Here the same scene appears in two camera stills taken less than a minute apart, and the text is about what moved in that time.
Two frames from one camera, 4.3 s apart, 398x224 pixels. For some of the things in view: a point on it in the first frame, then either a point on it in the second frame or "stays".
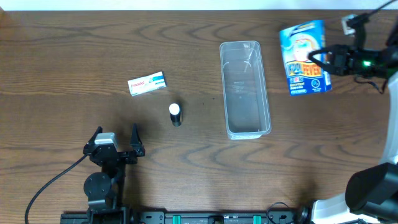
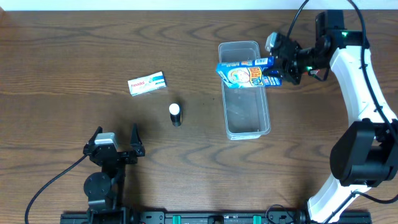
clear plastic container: [246, 104] stays
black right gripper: [337, 59] -> [288, 62]
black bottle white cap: [176, 114] stays
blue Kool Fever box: [298, 41] -> [256, 73]
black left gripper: [121, 155] stays
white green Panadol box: [147, 83] stays
